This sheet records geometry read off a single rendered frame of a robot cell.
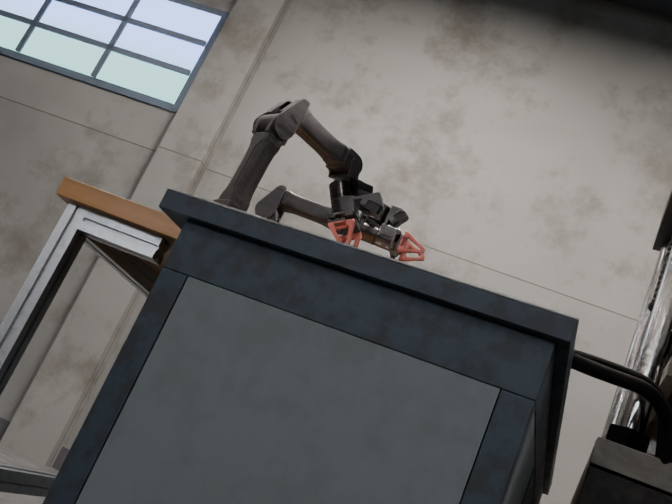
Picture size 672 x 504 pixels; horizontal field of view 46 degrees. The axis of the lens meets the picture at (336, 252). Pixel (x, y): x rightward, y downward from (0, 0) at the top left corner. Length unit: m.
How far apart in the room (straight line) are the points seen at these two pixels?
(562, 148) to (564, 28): 0.83
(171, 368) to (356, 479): 0.34
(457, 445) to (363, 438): 0.13
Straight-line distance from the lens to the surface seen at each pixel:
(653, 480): 1.84
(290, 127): 1.93
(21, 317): 1.62
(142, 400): 1.29
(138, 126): 5.26
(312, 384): 1.20
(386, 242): 2.39
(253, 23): 5.32
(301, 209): 2.46
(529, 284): 4.53
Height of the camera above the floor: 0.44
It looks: 16 degrees up
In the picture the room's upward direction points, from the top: 24 degrees clockwise
